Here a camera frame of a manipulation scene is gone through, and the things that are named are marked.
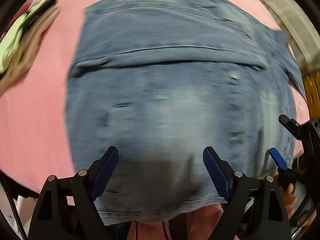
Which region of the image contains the beige folded garment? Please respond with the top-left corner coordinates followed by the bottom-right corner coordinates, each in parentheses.
top-left (1, 6), bottom-right (60, 94)

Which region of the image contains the brown wooden drawer cabinet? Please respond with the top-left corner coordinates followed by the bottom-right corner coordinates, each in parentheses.
top-left (303, 72), bottom-right (320, 121)

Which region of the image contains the blue denim jacket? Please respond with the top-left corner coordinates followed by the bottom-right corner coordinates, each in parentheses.
top-left (65, 0), bottom-right (304, 225)

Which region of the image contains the white lace curtain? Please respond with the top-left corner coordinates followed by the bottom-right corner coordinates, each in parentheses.
top-left (260, 0), bottom-right (319, 76)

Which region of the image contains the pink fleece bed blanket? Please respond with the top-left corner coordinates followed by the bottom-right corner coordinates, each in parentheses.
top-left (1, 0), bottom-right (309, 239)

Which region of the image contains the person's right hand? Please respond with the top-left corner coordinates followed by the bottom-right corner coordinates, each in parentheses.
top-left (274, 176), bottom-right (317, 229)

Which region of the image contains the light green folded garment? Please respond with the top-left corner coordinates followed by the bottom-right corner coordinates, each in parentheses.
top-left (1, 0), bottom-right (56, 74)

